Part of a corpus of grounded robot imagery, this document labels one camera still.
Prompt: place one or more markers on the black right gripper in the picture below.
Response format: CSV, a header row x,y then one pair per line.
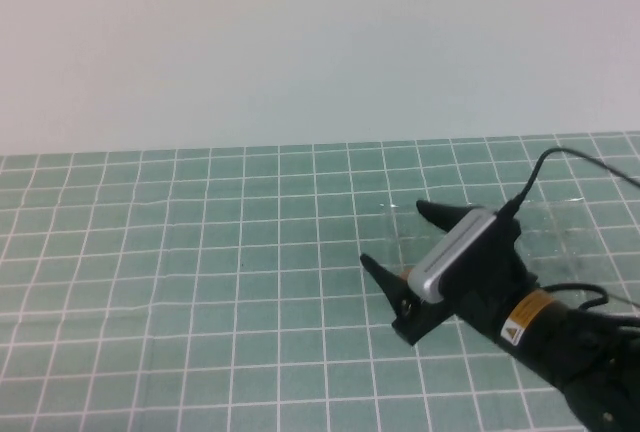
x,y
480,297

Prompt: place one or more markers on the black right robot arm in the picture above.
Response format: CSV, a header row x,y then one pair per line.
x,y
575,347

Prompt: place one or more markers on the clear plastic egg tray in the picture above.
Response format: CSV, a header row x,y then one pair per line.
x,y
555,242

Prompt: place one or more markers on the green white-grid tablecloth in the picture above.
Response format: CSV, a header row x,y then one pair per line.
x,y
200,277

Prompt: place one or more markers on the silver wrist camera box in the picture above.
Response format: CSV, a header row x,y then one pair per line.
x,y
450,252

